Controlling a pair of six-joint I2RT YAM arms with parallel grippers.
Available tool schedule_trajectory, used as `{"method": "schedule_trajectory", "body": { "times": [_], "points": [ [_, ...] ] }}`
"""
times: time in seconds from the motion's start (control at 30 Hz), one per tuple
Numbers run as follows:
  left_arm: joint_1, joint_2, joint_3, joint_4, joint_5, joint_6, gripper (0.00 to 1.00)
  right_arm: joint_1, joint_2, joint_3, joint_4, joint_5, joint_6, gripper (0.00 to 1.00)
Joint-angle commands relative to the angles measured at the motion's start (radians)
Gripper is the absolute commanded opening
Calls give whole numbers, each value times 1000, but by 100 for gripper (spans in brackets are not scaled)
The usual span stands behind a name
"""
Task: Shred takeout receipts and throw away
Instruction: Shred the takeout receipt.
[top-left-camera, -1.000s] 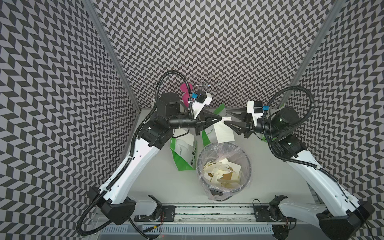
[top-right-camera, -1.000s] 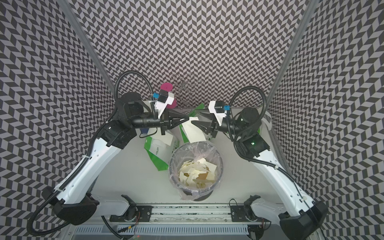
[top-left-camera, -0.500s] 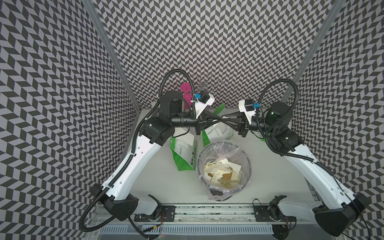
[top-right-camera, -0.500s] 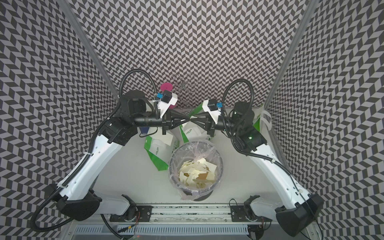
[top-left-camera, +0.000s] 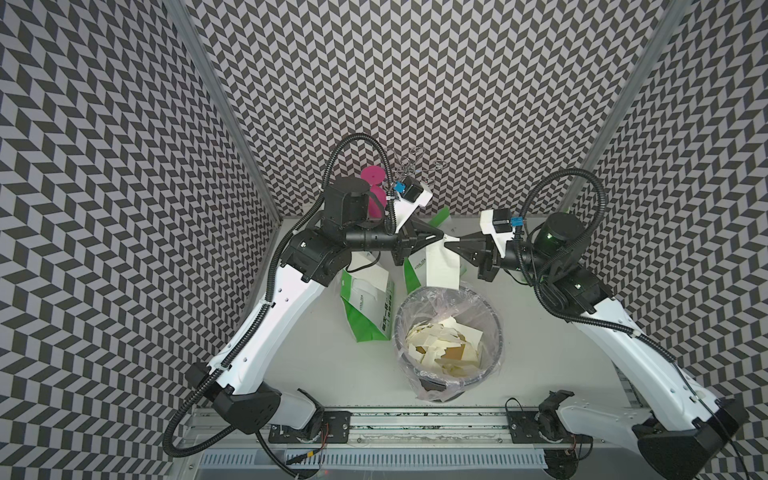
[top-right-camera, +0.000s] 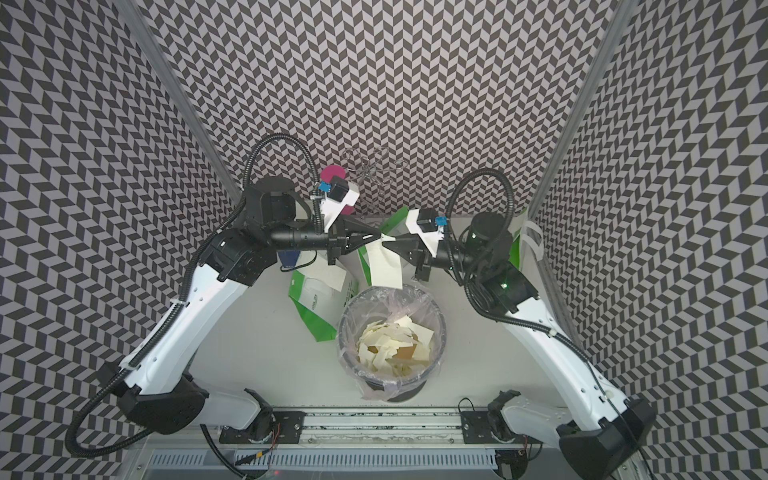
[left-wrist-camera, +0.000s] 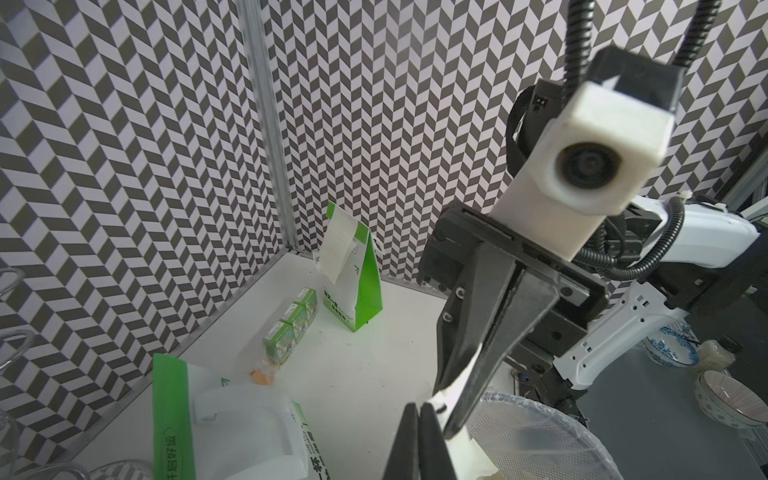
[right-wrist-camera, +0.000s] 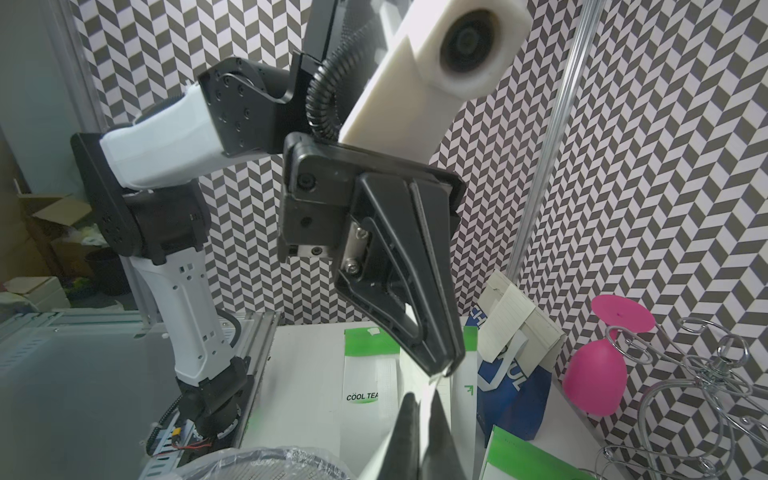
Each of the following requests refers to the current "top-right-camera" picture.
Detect white paper receipt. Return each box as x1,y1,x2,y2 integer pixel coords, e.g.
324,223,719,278
366,235,403,289

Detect green white takeout bag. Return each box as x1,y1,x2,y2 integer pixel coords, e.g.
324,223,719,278
287,205,410,343

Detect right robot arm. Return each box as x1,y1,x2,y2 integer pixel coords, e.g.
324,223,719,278
383,168,657,479

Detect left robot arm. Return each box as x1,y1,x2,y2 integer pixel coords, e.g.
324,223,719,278
64,134,380,458

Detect pink plastic wine glass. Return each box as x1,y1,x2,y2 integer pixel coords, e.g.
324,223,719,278
320,165,348,188

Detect blue paper bag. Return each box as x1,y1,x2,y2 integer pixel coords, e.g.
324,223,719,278
277,250,301,272

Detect trash bin with plastic liner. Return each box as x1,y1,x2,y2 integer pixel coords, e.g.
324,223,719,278
337,284,447,403

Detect shredded receipt pieces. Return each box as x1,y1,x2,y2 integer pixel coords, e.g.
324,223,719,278
356,316,435,378

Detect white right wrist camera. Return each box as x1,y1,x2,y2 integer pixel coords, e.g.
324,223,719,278
405,208,448,258

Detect chrome wire glass rack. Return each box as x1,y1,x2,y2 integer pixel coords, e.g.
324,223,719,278
341,146,402,215

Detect green white bag with handles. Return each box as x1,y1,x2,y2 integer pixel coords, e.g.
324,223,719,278
509,209,544,270

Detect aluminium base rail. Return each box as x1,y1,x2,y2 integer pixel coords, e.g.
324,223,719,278
119,406,655,480

